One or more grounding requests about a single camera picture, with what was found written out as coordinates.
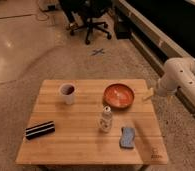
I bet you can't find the orange ceramic bowl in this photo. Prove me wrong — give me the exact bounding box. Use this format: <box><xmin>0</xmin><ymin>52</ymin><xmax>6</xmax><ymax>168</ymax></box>
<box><xmin>103</xmin><ymin>83</ymin><xmax>135</xmax><ymax>109</ymax></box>

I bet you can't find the small white bottle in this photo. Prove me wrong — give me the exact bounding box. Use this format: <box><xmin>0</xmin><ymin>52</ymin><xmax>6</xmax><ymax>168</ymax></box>
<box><xmin>99</xmin><ymin>106</ymin><xmax>113</xmax><ymax>133</ymax></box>

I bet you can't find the blue sponge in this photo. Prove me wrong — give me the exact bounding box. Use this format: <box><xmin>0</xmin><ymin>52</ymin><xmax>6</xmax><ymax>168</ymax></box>
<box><xmin>119</xmin><ymin>127</ymin><xmax>135</xmax><ymax>149</ymax></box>

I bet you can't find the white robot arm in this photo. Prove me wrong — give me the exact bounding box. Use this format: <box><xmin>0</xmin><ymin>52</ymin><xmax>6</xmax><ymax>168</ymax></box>
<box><xmin>143</xmin><ymin>57</ymin><xmax>195</xmax><ymax>106</ymax></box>

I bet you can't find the black bag on floor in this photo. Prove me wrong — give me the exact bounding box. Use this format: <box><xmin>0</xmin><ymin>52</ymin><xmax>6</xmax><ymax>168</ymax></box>
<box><xmin>114</xmin><ymin>15</ymin><xmax>131</xmax><ymax>39</ymax></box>

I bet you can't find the wooden table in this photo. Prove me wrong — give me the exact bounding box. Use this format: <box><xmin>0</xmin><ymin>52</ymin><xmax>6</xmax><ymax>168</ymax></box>
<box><xmin>16</xmin><ymin>79</ymin><xmax>168</xmax><ymax>165</ymax></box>

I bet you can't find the black office chair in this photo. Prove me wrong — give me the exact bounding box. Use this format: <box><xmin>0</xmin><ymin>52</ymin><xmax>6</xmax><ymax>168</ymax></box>
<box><xmin>70</xmin><ymin>0</ymin><xmax>112</xmax><ymax>45</ymax></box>

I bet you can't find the black white striped eraser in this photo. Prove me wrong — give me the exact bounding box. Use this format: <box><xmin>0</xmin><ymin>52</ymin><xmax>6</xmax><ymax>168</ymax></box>
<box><xmin>25</xmin><ymin>121</ymin><xmax>55</xmax><ymax>140</ymax></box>

